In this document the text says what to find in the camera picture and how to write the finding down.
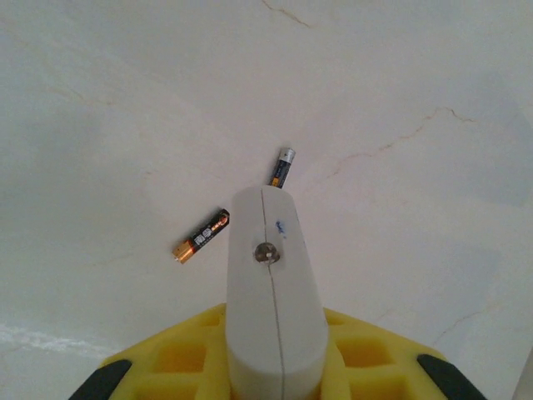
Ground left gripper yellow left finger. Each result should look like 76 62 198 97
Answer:
68 302 230 400

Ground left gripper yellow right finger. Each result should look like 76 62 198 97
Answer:
320 307 486 400

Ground short white remote control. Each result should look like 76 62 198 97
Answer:
226 185 329 400

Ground black copper AAA battery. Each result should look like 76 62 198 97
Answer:
172 207 232 265

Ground black silver AAA battery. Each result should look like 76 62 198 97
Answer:
266 147 296 189

